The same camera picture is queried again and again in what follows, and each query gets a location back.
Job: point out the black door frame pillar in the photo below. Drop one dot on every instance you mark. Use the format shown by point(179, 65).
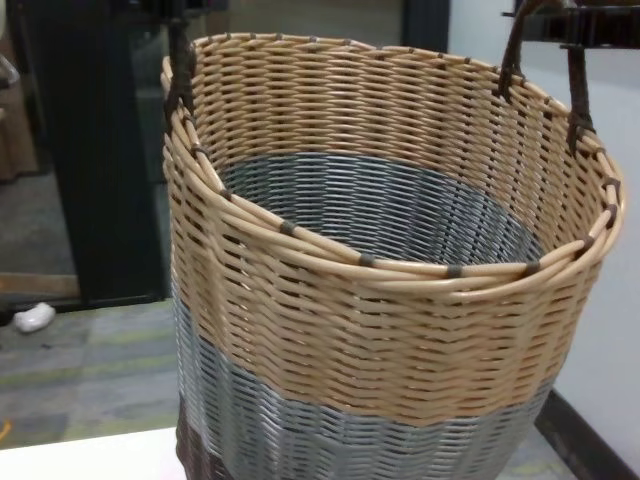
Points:
point(100, 150)

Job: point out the crumpled white paper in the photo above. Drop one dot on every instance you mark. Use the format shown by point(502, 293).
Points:
point(34, 317)

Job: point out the black partition base bar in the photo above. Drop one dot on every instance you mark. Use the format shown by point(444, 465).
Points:
point(590, 445)

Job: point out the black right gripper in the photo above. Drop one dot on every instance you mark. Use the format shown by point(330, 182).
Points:
point(622, 25)

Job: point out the tan grey woven laundry basket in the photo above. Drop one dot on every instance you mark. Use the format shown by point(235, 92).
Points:
point(375, 340)

